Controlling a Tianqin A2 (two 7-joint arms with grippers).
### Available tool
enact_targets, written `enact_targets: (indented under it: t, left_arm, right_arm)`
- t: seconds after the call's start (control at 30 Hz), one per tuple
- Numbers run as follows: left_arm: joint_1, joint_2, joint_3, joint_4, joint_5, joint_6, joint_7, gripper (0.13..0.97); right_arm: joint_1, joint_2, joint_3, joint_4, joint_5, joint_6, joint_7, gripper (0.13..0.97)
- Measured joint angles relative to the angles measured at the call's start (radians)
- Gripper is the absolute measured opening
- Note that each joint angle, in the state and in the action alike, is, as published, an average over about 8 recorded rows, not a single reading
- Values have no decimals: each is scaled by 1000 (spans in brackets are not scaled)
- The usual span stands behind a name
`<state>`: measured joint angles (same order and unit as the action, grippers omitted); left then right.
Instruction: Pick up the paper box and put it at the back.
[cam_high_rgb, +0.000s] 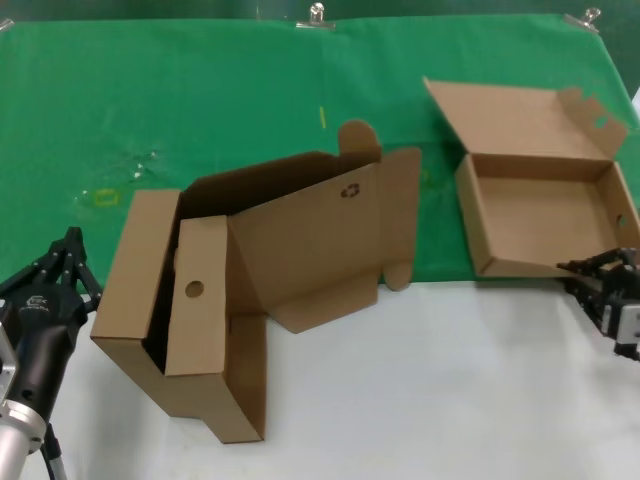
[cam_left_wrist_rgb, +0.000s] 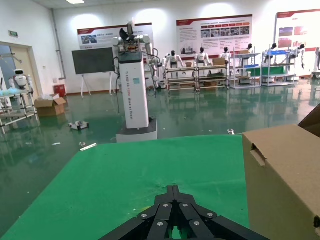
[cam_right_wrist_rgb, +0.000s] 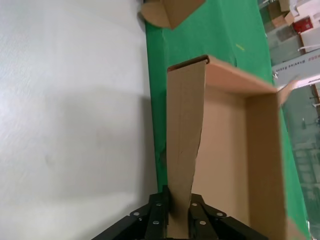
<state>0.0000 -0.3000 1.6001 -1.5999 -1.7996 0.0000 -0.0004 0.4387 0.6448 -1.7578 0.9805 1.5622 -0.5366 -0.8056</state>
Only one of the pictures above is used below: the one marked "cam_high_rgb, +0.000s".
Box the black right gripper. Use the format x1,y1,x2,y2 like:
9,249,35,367
556,246,640,327

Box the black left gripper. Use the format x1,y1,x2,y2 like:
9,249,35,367
0,226,105,416

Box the small cardboard box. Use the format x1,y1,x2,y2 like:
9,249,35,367
422,75,640,279

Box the large outer cardboard box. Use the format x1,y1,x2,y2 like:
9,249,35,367
89,119,383,420

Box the cardboard box with recycling symbol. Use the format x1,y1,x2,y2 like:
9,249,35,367
163,148,423,445

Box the green table cloth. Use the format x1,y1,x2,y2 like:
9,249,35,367
0,17,640,290

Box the silver right wrist bracket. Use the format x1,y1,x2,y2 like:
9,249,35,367
597,299,640,362

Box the silver wrist bracket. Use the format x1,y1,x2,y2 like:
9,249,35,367
0,322,19,402
597,299,640,362

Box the silver left wrist bracket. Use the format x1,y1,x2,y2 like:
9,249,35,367
0,322,19,402

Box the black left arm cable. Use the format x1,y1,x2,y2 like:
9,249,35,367
42,422,70,480

